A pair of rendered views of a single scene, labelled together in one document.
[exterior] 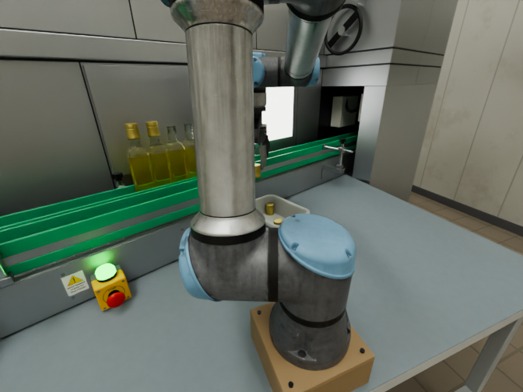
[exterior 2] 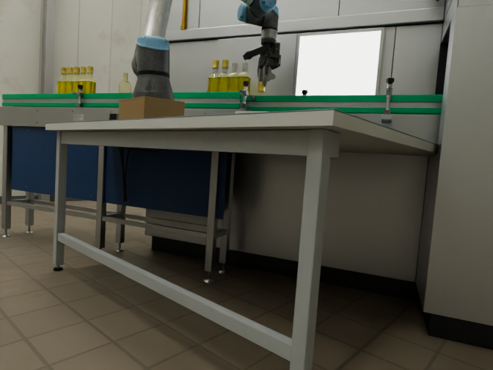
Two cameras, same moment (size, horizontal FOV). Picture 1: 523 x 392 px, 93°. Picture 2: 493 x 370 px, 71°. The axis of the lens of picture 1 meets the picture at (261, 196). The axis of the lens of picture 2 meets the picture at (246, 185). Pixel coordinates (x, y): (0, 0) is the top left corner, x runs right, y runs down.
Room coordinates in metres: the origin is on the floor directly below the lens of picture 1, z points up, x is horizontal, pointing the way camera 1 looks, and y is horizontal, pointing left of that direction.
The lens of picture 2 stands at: (0.04, -1.41, 0.63)
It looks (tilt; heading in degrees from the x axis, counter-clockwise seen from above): 4 degrees down; 62
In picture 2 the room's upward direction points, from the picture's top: 4 degrees clockwise
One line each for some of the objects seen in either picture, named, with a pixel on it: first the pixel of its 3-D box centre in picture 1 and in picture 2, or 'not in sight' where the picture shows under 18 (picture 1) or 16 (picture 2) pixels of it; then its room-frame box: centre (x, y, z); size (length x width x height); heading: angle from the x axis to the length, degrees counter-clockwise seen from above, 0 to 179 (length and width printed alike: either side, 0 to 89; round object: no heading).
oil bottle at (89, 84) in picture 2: not in sight; (89, 89); (0.18, 1.07, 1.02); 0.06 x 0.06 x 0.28; 40
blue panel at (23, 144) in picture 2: not in sight; (114, 166); (0.32, 0.83, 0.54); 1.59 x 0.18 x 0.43; 130
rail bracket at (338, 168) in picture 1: (336, 159); (387, 106); (1.23, -0.39, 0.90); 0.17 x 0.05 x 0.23; 40
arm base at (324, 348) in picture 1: (310, 310); (153, 87); (0.33, -0.08, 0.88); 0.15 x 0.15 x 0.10
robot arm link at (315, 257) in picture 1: (310, 261); (152, 55); (0.32, -0.08, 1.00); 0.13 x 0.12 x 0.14; 86
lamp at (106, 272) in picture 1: (105, 271); not in sight; (0.49, 0.39, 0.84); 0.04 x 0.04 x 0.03
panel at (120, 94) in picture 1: (220, 113); (291, 67); (1.11, 0.17, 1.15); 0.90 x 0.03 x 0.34; 130
